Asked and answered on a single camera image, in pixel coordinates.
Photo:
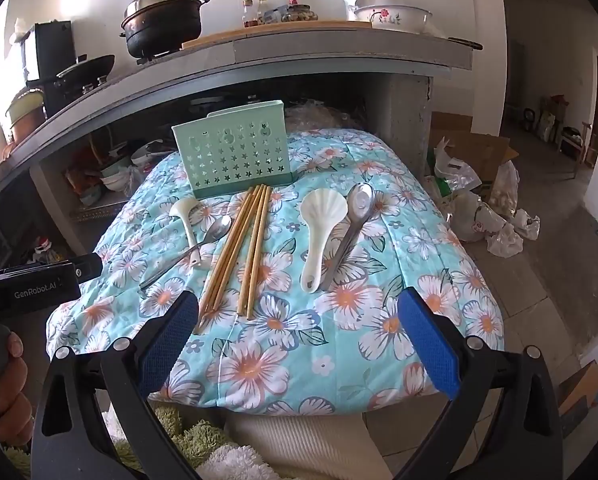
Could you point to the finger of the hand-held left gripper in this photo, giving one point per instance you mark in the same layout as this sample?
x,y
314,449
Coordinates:
x,y
88,266

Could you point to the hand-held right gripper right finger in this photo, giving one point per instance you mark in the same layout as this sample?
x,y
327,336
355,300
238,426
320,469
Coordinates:
x,y
429,340

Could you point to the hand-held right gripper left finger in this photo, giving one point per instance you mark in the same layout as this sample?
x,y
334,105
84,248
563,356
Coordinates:
x,y
171,340

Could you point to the bamboo chopstick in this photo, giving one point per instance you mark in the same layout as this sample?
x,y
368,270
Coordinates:
x,y
260,250
226,260
252,250

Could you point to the bundle of wooden chopsticks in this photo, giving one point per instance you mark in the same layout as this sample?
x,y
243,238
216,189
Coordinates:
x,y
236,250

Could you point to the small metal spoon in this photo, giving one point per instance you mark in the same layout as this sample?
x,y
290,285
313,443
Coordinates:
x,y
219,228

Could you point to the large metal spoon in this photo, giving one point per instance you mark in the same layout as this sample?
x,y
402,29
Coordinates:
x,y
361,200

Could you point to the white shell-shaped rice paddle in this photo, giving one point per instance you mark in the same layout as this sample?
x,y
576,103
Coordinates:
x,y
324,210

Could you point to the green star-cut utensil holder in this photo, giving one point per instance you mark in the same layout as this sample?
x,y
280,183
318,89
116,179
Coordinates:
x,y
229,155

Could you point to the person's left hand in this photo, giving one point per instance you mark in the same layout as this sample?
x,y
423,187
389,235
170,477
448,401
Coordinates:
x,y
11,395

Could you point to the clear plastic bag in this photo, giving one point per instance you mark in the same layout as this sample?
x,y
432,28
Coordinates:
x,y
131,182

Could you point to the stack of ceramic bowls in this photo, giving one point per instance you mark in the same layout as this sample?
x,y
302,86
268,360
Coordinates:
x,y
111,172

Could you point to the green shaggy mat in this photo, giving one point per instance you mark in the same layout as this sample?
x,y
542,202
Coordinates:
x,y
189,435

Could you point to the floral turquoise blanket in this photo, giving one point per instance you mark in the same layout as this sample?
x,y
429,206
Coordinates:
x,y
279,360

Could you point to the white plastic bag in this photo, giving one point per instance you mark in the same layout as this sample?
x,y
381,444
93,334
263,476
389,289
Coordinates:
x,y
504,242
479,220
506,187
451,167
526,224

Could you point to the white fluffy cloth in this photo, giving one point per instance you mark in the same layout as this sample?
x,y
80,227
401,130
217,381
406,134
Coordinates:
x,y
229,465

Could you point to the white ribbed cloth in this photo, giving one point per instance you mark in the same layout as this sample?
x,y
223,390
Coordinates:
x,y
299,445

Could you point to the orange patterned carton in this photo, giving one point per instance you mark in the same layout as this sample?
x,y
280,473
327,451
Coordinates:
x,y
586,392

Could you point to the brown pot with pale lid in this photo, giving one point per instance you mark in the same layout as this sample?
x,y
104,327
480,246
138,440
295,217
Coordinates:
x,y
24,110

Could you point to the black wok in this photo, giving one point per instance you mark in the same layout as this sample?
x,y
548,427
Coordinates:
x,y
86,67

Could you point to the cardboard box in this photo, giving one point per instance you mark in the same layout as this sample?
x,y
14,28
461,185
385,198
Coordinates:
x,y
484,147

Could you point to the gas stove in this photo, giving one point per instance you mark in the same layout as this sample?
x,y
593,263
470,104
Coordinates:
x,y
149,57

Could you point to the black box appliance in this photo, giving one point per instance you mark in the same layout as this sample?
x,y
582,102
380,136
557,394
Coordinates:
x,y
54,50

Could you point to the wooden chair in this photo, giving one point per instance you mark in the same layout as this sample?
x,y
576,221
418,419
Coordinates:
x,y
576,142

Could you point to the black cooking pot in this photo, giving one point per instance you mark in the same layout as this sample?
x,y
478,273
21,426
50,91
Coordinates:
x,y
161,27

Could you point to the clear plastic wrap bundle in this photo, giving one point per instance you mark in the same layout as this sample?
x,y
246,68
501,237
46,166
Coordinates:
x,y
319,115

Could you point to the clear bottle with red label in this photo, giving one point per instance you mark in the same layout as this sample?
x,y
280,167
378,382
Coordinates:
x,y
249,14

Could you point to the black pan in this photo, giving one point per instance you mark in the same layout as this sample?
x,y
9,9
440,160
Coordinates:
x,y
466,43

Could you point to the wooden cutting board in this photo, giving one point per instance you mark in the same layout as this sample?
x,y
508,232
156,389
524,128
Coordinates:
x,y
279,29

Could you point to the grey concrete counter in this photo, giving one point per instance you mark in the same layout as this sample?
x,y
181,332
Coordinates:
x,y
329,47

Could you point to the yellow-capped bottle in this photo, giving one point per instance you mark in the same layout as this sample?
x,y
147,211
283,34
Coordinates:
x,y
262,10

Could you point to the white floral enamel bowl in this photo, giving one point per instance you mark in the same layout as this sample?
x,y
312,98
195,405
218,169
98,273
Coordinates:
x,y
394,19

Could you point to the glass jar of pickles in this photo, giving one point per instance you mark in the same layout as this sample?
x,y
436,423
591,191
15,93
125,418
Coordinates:
x,y
299,14

